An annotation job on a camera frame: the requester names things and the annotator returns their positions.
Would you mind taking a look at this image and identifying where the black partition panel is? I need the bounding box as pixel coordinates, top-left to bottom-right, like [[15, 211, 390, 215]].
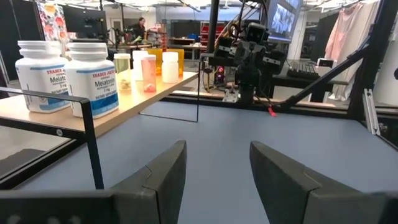
[[0, 0, 44, 82]]

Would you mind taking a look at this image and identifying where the black keyboard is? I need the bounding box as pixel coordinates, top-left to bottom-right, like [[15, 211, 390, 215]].
[[286, 62, 321, 80]]

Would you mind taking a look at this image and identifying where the pale yellow vial white cap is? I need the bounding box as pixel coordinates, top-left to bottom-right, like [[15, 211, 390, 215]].
[[113, 53, 132, 92]]

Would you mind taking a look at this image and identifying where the pink hanging cloth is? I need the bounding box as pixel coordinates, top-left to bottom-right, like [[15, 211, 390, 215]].
[[323, 1, 361, 94]]

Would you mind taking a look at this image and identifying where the person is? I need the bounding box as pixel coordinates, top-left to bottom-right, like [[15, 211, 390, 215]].
[[129, 17, 147, 43]]

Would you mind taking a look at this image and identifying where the pink vial with white cap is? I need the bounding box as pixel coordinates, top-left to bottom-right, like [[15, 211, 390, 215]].
[[141, 54, 157, 93]]

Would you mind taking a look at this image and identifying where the wooden shelf with black frame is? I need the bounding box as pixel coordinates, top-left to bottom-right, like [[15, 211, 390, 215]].
[[0, 55, 201, 190]]

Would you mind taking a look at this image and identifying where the white Trader Joe's melatonin bottle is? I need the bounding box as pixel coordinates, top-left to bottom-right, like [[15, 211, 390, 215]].
[[64, 42, 120, 119], [14, 40, 72, 114]]

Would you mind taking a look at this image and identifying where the silver aluminium rail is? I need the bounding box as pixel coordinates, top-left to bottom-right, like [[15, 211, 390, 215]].
[[362, 88, 382, 136]]

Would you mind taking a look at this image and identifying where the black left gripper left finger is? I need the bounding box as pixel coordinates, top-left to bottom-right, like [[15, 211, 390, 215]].
[[110, 140, 187, 224]]

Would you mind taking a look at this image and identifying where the red storage rack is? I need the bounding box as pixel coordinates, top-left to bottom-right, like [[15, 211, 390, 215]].
[[200, 23, 220, 47]]

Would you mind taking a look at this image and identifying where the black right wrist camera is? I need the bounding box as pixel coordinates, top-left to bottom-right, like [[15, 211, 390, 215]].
[[245, 22, 267, 44]]

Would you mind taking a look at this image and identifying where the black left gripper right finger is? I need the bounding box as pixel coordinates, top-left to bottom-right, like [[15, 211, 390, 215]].
[[250, 141, 352, 224]]

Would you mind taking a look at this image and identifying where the black television on stand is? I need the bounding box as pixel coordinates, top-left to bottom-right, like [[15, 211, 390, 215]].
[[62, 5, 108, 40]]

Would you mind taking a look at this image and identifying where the computer monitor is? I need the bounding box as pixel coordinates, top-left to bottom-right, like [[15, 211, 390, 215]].
[[266, 0, 304, 44]]

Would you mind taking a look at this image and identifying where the black aluminium table frame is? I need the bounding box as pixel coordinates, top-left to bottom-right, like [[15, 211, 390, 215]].
[[160, 0, 398, 147]]

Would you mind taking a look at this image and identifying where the floral patterned cloth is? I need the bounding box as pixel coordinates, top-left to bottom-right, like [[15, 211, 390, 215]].
[[36, 1, 71, 47]]

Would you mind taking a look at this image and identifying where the silver mounting bracket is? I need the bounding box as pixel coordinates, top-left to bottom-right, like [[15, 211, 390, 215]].
[[222, 88, 241, 103]]

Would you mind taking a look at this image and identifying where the plain white plastic pill bottle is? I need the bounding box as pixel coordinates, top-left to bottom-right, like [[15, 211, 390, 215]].
[[132, 50, 149, 82], [162, 51, 180, 84]]

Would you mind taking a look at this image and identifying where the blue-grey table mat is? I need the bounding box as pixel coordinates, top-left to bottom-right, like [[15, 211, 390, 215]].
[[14, 101, 398, 224]]

